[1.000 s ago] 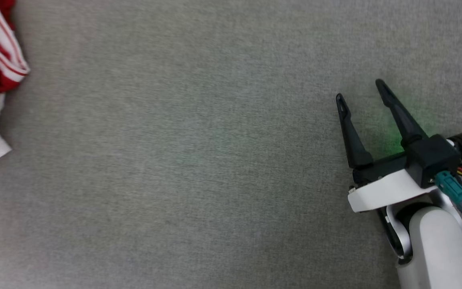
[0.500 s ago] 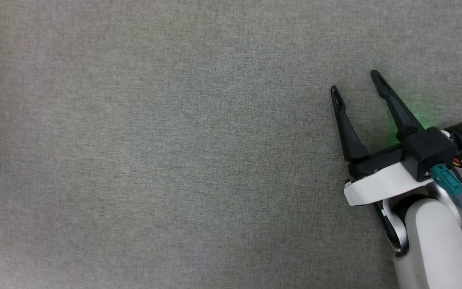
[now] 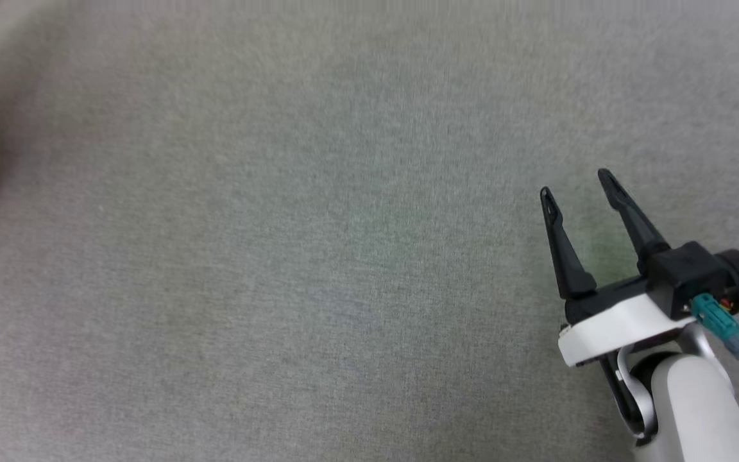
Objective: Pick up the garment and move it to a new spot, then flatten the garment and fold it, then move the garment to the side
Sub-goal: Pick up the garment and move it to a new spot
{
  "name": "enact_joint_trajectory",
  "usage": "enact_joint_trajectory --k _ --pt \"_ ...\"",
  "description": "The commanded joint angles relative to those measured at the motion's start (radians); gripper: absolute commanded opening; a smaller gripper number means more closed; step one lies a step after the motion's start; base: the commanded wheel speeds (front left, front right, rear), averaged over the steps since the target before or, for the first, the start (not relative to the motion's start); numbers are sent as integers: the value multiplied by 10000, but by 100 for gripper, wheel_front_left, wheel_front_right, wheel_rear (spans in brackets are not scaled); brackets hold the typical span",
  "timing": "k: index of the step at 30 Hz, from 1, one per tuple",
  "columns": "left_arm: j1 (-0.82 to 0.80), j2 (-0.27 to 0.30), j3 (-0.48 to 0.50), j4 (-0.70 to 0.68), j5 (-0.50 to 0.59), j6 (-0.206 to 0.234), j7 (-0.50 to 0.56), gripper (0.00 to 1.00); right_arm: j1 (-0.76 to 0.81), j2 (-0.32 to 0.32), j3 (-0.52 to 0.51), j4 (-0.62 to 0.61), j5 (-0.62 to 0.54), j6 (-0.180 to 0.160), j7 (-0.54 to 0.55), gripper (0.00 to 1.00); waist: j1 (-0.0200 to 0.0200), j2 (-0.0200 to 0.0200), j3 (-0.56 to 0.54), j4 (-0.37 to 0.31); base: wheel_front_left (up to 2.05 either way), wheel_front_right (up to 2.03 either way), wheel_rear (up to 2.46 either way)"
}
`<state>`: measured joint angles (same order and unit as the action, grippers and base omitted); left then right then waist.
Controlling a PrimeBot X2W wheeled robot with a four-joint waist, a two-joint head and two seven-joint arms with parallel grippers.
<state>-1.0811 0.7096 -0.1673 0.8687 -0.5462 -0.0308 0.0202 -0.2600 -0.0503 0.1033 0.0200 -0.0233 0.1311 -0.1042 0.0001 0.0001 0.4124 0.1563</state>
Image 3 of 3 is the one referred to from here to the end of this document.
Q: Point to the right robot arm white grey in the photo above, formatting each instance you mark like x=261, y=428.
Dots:
x=696, y=410

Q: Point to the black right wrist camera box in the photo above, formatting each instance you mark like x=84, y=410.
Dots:
x=687, y=273

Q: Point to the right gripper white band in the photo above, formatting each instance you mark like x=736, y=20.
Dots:
x=613, y=321

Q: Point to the grey fabric sofa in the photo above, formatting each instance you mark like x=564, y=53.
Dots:
x=318, y=244

